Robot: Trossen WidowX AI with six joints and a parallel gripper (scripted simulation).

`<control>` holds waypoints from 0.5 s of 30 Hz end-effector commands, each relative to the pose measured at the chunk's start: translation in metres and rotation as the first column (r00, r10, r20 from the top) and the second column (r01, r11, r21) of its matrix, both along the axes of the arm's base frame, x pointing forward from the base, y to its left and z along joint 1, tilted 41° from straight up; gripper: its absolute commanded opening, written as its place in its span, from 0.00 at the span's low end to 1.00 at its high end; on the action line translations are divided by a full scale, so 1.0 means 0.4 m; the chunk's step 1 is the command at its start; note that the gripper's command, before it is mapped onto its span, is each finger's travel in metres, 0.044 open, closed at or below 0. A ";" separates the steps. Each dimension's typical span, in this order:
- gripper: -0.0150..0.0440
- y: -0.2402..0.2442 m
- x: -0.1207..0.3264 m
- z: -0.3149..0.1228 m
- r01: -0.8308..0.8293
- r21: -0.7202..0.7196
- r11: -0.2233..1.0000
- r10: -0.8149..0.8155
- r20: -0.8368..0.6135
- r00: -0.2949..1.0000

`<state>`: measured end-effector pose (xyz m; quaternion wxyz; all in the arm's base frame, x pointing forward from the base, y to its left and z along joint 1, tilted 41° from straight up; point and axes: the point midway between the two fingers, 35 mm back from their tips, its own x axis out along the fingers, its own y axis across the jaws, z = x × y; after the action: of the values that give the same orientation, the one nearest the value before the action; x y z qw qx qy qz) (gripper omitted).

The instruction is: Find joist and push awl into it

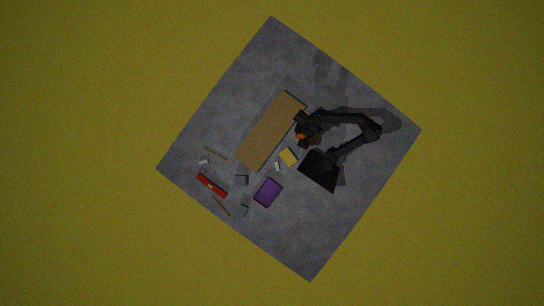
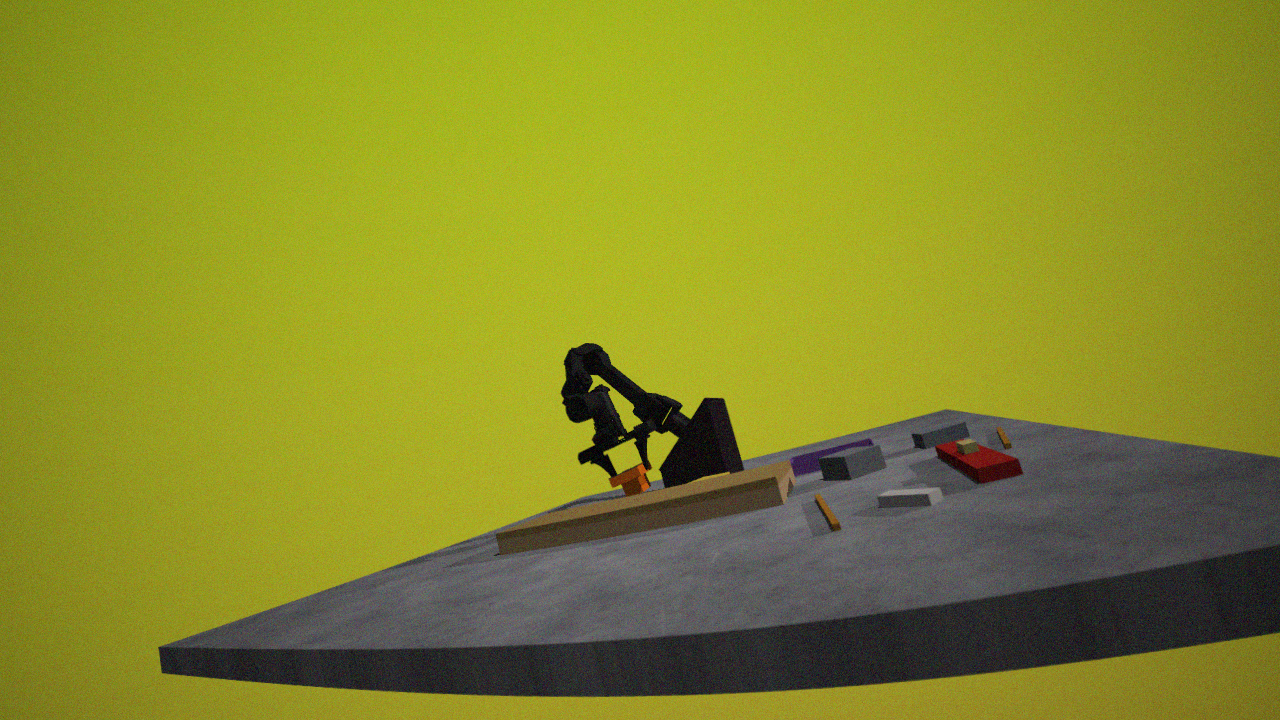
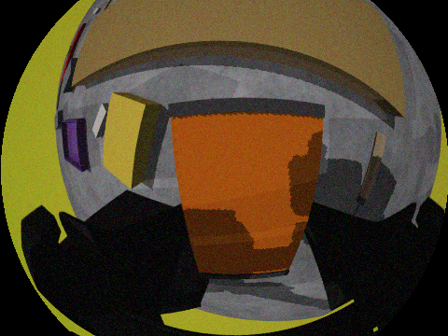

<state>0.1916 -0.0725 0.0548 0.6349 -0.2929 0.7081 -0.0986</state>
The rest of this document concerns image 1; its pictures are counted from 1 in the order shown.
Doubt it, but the red flat block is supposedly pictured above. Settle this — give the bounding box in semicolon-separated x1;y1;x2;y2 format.
196;173;227;199

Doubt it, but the yellow rectangular block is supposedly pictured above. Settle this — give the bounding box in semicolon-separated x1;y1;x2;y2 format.
279;147;298;167

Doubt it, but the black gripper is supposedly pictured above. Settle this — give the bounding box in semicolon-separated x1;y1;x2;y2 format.
297;128;315;150

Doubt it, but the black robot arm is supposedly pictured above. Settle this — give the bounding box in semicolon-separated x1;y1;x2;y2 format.
293;109;382;175

